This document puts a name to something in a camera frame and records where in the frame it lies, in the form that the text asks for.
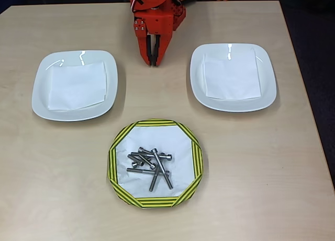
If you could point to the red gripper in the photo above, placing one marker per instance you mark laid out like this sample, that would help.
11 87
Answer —
156 24

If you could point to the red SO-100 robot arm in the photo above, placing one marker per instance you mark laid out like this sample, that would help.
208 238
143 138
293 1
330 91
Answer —
179 16

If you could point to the yellow green striped paper bowl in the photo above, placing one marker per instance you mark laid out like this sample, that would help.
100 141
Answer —
197 160

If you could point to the white square plate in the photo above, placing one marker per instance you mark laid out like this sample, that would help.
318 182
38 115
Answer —
42 100
268 81

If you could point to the white paper napkin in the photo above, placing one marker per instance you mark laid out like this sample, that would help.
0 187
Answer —
230 76

